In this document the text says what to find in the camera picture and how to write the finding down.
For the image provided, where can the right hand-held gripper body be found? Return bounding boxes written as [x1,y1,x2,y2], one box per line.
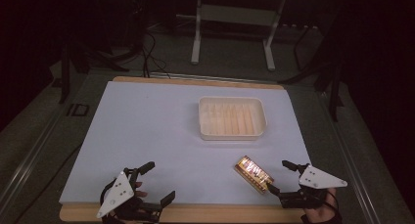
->
[279,163,348,209]

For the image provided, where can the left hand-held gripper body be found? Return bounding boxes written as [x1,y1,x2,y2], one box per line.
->
[95,166,163,220]

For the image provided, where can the gold striped snack packet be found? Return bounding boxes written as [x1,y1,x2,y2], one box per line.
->
[233,155,275,196]

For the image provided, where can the person's left hand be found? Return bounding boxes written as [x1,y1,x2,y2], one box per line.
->
[110,181,161,224]

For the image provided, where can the person's right hand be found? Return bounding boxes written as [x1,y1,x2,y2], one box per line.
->
[300,188,343,224]

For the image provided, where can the white table mat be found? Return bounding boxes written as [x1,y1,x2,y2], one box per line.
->
[59,80,312,206]

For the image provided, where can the wooden table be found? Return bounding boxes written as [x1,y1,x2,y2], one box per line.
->
[59,75,306,224]

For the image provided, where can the white plastic tray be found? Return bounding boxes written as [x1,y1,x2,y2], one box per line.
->
[198,96,268,142]

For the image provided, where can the black stand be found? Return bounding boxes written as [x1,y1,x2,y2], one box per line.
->
[58,37,131,105]
[277,22,347,123]

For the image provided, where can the metal floor rail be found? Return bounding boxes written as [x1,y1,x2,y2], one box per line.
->
[320,92,384,224]
[0,111,68,213]

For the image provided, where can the black floor cable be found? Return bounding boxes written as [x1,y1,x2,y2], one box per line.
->
[18,145,83,224]

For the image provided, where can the black floor bracket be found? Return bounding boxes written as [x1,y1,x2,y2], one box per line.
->
[66,103,90,117]

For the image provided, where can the black cables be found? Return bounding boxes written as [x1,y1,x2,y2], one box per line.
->
[140,30,171,79]

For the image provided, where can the white metal stand frame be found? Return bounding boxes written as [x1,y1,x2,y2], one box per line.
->
[190,0,289,72]

